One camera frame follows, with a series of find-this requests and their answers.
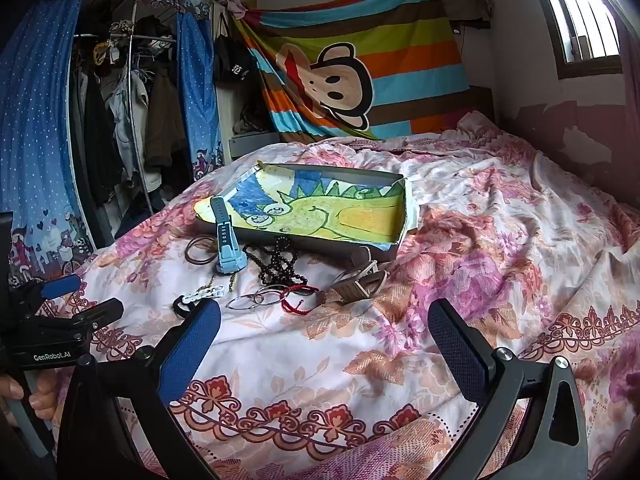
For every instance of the white cabinet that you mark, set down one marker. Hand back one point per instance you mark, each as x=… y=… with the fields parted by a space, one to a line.
x=225 y=115

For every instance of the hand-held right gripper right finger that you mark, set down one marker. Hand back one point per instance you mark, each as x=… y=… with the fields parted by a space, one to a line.
x=457 y=350

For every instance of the pink window curtain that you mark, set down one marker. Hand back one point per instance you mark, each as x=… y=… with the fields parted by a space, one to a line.
x=629 y=70

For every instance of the striped monkey pillow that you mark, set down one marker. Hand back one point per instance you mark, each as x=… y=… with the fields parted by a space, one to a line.
x=350 y=50

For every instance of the narrow blue dotted curtain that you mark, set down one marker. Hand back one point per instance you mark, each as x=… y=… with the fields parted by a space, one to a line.
x=200 y=90

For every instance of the grey tray with dinosaur drawing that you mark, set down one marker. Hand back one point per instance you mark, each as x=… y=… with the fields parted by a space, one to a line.
x=325 y=210

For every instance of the window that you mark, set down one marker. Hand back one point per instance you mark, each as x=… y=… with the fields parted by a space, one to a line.
x=580 y=15

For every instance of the brown bangle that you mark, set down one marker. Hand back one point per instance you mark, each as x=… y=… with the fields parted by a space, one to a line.
x=186 y=251
x=204 y=238

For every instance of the metal wardrobe pole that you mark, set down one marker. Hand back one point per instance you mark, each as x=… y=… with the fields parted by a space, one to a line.
x=135 y=110

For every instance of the dark hanging jacket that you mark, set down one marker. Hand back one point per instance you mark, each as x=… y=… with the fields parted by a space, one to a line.
x=97 y=135

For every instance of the floral pink bedsheet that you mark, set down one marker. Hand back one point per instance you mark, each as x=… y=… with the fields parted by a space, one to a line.
x=350 y=360

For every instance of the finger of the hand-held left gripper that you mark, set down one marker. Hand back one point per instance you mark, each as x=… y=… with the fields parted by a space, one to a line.
x=100 y=310
x=61 y=287

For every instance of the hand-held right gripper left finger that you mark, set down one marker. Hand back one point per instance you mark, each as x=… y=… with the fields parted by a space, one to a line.
x=192 y=350

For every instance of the brown headboard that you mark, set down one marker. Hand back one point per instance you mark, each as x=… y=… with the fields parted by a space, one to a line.
x=481 y=102

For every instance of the dark hanging cloth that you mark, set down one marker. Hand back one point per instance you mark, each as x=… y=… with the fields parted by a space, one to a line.
x=465 y=5

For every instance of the white hanging garment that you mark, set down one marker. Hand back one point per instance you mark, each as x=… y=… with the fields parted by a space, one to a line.
x=125 y=115

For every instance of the brown hanging coat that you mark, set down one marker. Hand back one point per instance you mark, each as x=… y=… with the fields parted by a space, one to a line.
x=167 y=120

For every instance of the wide blue dotted curtain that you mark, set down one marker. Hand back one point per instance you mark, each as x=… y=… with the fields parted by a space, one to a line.
x=37 y=135

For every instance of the silver bangle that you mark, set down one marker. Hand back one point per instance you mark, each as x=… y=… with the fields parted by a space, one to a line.
x=266 y=304
x=244 y=309
x=277 y=285

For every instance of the blue wrist watch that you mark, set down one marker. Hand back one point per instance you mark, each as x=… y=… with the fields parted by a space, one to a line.
x=226 y=240

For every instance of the person's left hand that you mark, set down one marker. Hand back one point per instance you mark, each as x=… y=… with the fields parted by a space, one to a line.
x=42 y=397

